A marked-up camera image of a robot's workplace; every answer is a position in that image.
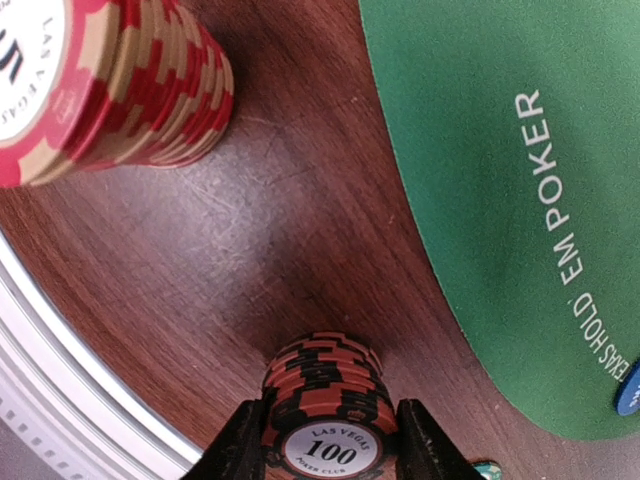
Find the red tan chip stack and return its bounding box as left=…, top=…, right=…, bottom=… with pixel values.
left=1, top=1, right=234, bottom=188

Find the aluminium front rail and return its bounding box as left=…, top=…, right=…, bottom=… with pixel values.
left=1, top=240, right=203, bottom=479

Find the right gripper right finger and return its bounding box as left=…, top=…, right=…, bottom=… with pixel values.
left=395, top=399, right=483, bottom=480

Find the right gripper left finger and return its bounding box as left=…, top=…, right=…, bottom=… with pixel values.
left=181, top=400, right=266, bottom=480

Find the round green poker mat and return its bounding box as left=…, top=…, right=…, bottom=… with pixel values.
left=360, top=1, right=639, bottom=440

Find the green 20 chip stack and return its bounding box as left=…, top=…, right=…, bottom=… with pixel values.
left=473, top=461, right=503, bottom=480

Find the blue small blind button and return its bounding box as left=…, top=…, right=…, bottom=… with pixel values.
left=615, top=361, right=640, bottom=417

